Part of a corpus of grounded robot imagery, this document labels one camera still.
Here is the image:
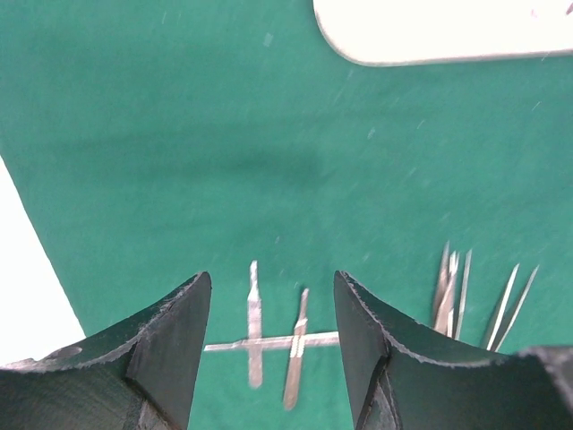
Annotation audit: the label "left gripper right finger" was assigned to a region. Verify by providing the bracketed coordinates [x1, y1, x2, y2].
[334, 271, 572, 429]

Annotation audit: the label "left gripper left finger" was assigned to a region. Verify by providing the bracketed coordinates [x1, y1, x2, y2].
[1, 271, 211, 429]

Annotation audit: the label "steel blunt tweezers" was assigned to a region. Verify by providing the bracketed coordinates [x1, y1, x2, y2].
[432, 241, 472, 340]

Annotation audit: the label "thin steel probe rod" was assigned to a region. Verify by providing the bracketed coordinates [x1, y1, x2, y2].
[204, 331, 339, 352]

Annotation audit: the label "steel fine-point tweezers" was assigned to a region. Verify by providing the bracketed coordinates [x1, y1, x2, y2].
[482, 263, 539, 352]

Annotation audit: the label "steel scalpel handle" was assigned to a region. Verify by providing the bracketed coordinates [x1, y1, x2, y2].
[283, 288, 309, 410]
[247, 260, 263, 389]

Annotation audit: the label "green surgical cloth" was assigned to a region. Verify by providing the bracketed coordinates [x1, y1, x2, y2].
[0, 0, 573, 430]

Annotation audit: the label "steel instrument tray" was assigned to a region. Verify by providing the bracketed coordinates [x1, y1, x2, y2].
[312, 1, 572, 67]

